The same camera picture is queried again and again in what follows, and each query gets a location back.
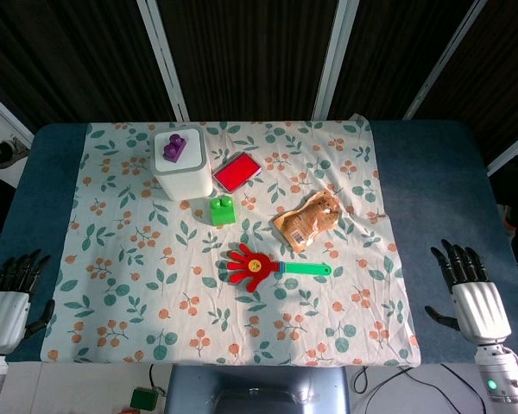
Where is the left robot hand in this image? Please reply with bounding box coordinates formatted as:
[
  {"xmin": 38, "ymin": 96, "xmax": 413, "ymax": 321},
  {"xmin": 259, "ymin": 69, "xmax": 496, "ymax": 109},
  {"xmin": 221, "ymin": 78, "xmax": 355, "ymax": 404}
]
[{"xmin": 0, "ymin": 248, "xmax": 56, "ymax": 355}]

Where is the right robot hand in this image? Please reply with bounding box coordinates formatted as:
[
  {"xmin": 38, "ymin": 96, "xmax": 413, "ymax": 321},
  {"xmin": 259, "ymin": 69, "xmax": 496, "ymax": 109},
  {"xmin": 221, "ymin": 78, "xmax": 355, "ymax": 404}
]
[{"xmin": 424, "ymin": 239, "xmax": 513, "ymax": 346}]

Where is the red hand clapper toy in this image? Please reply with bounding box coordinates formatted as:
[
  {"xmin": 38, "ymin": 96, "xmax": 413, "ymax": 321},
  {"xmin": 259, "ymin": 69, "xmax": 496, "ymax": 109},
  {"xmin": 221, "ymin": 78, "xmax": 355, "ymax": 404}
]
[{"xmin": 218, "ymin": 242, "xmax": 333, "ymax": 294}]

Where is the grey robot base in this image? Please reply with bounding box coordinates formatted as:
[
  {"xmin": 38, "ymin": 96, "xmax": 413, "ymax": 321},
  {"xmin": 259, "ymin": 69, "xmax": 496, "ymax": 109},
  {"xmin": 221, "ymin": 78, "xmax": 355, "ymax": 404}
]
[{"xmin": 163, "ymin": 365, "xmax": 353, "ymax": 414}]

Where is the black and silver clamp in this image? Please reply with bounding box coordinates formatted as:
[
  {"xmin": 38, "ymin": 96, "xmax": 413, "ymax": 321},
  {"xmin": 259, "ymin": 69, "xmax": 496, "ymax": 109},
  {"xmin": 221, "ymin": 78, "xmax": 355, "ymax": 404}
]
[{"xmin": 0, "ymin": 136, "xmax": 30, "ymax": 170}]

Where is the green square button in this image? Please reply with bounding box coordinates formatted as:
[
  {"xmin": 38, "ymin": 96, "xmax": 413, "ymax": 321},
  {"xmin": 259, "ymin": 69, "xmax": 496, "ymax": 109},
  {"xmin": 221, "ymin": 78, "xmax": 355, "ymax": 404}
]
[{"xmin": 129, "ymin": 386, "xmax": 160, "ymax": 411}]

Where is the brown snack packet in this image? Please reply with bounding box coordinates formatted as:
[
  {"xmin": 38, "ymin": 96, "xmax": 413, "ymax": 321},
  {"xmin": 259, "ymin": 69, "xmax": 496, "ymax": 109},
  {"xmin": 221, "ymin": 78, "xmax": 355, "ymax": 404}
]
[{"xmin": 272, "ymin": 189, "xmax": 344, "ymax": 252}]

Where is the white square canister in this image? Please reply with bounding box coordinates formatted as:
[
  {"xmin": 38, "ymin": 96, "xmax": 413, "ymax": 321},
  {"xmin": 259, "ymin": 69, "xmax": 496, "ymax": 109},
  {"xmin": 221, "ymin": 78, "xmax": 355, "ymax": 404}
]
[{"xmin": 149, "ymin": 126, "xmax": 214, "ymax": 203}]

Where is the purple toy brick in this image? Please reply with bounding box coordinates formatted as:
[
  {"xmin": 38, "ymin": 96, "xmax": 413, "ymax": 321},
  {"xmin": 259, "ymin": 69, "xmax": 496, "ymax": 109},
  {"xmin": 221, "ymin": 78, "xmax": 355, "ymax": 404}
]
[{"xmin": 162, "ymin": 134, "xmax": 188, "ymax": 164}]

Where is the floral patterned tablecloth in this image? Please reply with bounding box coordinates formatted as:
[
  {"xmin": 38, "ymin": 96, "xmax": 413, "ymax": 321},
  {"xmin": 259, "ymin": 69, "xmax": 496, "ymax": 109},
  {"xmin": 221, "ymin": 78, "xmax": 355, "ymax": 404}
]
[{"xmin": 40, "ymin": 120, "xmax": 423, "ymax": 367}]

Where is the green toy brick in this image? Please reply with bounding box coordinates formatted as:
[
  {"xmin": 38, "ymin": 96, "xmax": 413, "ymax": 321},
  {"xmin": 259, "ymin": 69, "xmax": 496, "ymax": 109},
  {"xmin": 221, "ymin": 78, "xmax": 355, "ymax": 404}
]
[{"xmin": 209, "ymin": 196, "xmax": 238, "ymax": 227}]

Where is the red ink pad case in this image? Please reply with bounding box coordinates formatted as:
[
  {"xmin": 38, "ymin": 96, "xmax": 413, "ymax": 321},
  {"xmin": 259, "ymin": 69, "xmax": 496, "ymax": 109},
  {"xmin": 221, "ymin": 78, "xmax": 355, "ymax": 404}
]
[{"xmin": 212, "ymin": 151, "xmax": 263, "ymax": 194}]

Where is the black cable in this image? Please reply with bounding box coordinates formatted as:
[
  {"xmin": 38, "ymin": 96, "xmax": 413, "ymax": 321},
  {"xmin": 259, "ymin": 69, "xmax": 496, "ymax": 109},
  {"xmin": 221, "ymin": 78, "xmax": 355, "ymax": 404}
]
[
  {"xmin": 351, "ymin": 364, "xmax": 489, "ymax": 414},
  {"xmin": 148, "ymin": 364, "xmax": 169, "ymax": 396}
]

